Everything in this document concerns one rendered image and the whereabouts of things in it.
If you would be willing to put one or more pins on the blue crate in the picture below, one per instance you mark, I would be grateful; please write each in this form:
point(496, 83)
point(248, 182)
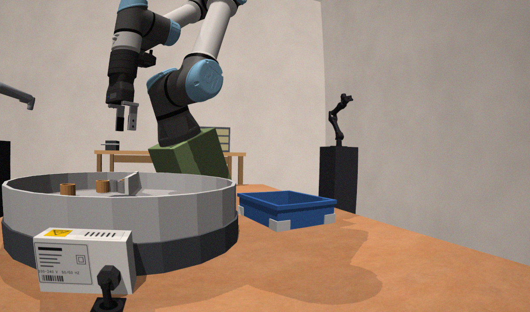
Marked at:
point(286, 210)

